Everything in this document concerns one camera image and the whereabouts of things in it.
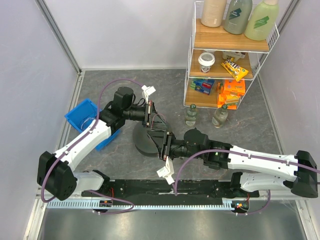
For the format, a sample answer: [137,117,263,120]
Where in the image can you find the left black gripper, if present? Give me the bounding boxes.
[123,101,169,130]

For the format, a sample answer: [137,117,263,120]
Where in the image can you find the grey filament spool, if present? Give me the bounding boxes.
[132,121,172,158]

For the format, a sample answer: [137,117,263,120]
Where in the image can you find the blue plastic bin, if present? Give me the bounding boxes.
[65,98,120,151]

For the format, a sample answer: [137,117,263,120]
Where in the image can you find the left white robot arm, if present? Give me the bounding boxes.
[37,87,169,203]

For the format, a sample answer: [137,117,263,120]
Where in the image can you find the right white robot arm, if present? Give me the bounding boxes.
[147,128,320,199]

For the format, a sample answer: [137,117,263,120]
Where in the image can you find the left glass soda bottle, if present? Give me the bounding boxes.
[184,103,198,127]

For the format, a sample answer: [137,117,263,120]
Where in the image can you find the glass soda bottle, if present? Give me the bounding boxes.
[212,104,228,128]
[184,103,198,127]

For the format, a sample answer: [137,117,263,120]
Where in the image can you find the blue snack box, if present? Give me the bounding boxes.
[190,78,215,95]

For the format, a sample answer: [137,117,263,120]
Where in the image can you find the right glass soda bottle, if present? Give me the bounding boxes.
[212,104,228,128]

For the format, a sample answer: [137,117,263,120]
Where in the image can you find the white lidded paper cup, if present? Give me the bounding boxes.
[198,51,216,73]

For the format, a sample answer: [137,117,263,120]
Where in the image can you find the orange snack boxes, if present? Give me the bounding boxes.
[216,79,246,110]

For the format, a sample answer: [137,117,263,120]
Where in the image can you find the yellow candy bag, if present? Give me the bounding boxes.
[220,58,249,82]

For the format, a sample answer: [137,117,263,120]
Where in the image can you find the white carton on shelf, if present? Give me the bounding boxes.
[222,51,246,62]

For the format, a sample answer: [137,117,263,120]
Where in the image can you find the beige bottle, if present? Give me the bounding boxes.
[201,0,227,28]

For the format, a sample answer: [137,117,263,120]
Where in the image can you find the grey-green bottle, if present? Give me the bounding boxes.
[224,0,253,35]

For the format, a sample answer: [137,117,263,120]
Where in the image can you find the light green bottle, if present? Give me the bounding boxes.
[244,0,279,41]

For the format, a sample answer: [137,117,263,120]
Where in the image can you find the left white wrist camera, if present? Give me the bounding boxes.
[141,85,156,101]

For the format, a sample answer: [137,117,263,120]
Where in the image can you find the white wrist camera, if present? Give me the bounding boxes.
[141,85,156,101]
[156,158,175,185]

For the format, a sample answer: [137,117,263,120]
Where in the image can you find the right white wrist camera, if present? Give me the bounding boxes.
[156,158,175,185]

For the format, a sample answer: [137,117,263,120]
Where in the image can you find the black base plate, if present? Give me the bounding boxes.
[97,179,260,205]

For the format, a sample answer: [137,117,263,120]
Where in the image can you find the white wire bundle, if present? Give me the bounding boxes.
[79,117,95,130]

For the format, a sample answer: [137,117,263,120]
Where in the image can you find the white wire wooden shelf rack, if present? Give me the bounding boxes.
[183,1,280,110]

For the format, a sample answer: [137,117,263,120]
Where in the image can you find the slotted cable duct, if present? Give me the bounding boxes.
[46,198,239,211]

